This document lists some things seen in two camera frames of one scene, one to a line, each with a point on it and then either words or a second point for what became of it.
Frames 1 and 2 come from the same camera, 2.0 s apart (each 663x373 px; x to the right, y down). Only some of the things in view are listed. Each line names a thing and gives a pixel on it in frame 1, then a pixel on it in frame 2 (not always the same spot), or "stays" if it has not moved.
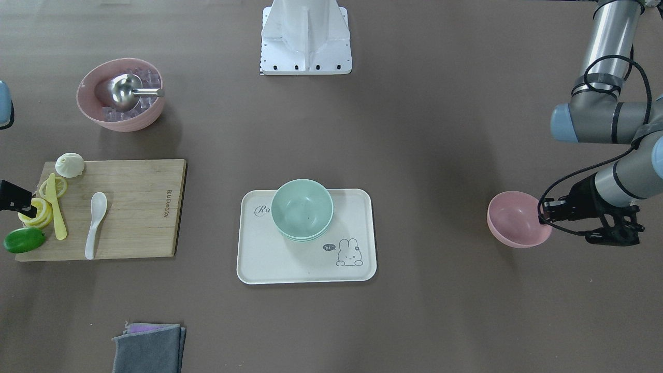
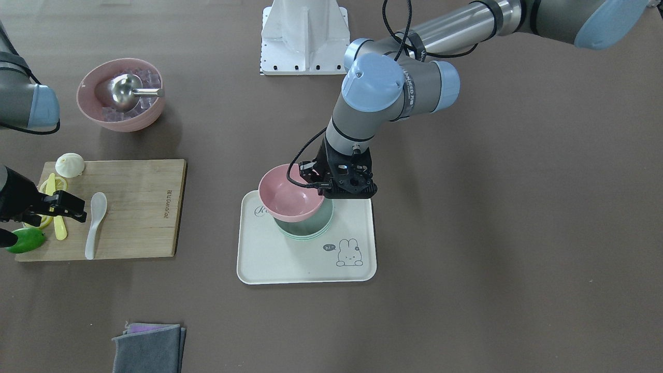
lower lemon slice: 60,186 stays
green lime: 24,240 stays
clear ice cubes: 149,80 stays
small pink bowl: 513,220 to 285,200
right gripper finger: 14,198 to 60,203
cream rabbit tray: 346,252 stays
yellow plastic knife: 51,197 stays
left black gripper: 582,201 to 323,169
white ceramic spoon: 98,207 stays
